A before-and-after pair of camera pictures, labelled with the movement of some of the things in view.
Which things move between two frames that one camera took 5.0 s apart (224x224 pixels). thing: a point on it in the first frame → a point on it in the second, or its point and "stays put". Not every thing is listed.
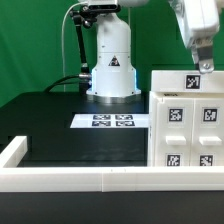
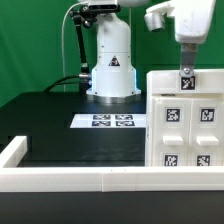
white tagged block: x=174 y=132 stays put
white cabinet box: x=185 y=129 → x=178 y=84
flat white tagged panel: x=110 y=121 stays put
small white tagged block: x=187 y=81 stays put
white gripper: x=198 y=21 → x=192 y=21
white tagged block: x=207 y=132 stays put
